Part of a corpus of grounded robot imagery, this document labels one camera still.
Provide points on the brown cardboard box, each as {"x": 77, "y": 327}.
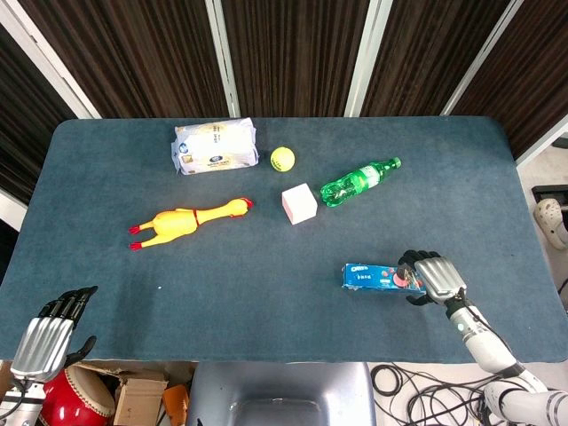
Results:
{"x": 137, "y": 395}

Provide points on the dark brown slatted panel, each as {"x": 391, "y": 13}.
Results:
{"x": 532, "y": 75}
{"x": 293, "y": 53}
{"x": 26, "y": 124}
{"x": 426, "y": 53}
{"x": 133, "y": 53}

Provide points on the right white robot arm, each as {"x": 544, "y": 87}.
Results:
{"x": 488, "y": 341}

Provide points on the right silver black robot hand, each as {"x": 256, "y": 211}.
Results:
{"x": 437, "y": 275}

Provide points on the white partition frame post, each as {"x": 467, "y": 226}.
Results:
{"x": 483, "y": 57}
{"x": 44, "y": 53}
{"x": 224, "y": 66}
{"x": 366, "y": 57}

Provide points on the beige clog shoe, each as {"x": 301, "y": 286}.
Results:
{"x": 550, "y": 222}

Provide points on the blue cookie box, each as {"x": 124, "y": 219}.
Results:
{"x": 370, "y": 278}

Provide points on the orange bag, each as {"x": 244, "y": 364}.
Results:
{"x": 176, "y": 406}

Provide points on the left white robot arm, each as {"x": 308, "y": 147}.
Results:
{"x": 15, "y": 404}

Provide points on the white pink cube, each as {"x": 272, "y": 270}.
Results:
{"x": 301, "y": 202}

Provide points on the yellow rubber chicken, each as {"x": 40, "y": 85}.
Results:
{"x": 177, "y": 222}

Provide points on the green plastic bottle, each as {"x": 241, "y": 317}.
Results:
{"x": 355, "y": 184}

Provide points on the teal table cloth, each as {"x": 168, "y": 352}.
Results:
{"x": 266, "y": 288}

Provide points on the black flat device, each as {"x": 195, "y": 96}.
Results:
{"x": 552, "y": 191}

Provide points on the white tissue pack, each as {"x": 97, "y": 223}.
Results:
{"x": 215, "y": 146}

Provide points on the red drum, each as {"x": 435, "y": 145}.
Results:
{"x": 75, "y": 399}

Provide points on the yellow tennis ball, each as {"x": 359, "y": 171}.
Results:
{"x": 282, "y": 159}

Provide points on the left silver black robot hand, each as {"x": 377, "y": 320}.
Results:
{"x": 42, "y": 341}

